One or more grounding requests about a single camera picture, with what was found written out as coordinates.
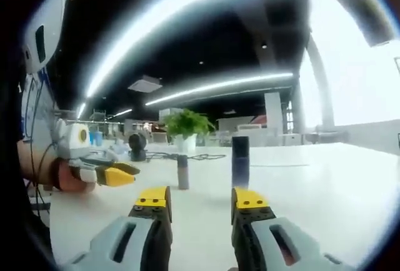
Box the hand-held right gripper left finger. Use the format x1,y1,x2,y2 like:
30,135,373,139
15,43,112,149
67,185,173,271

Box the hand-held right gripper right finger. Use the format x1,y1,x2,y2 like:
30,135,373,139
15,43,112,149
231,186,348,271

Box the small dark cosmetic bottle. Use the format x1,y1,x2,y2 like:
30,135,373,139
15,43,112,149
177,166,190,190

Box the tall dark cosmetic bottle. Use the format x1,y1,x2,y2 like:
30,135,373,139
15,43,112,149
231,135,251,188

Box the person's left hand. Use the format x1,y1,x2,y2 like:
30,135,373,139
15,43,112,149
58,160,97,194

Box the clear plastic bag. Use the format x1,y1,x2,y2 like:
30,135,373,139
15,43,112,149
107,144,129,159

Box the black desk fan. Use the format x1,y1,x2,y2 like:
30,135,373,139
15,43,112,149
128,132,148,162

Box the white table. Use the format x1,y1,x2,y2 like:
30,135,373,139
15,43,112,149
31,141,400,271

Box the potted green plant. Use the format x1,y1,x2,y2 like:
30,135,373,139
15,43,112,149
162,108,216,153

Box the ceiling air vent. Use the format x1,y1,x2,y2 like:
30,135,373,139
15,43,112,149
127,76,163,92

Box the background office desks and chairs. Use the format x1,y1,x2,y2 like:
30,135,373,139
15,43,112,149
215,116,348,147

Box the white worn chest device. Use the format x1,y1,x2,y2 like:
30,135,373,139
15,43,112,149
23,0,68,75

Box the black wrist strap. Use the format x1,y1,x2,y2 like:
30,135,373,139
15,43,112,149
51,157,68,191

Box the white printed wall board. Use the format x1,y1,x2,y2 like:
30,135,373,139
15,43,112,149
20,72,60,142

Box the black power cable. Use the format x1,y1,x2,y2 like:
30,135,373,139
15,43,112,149
145,152,226,161

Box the black wall monitor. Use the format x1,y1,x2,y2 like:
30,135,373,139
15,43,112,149
332,0,393,47

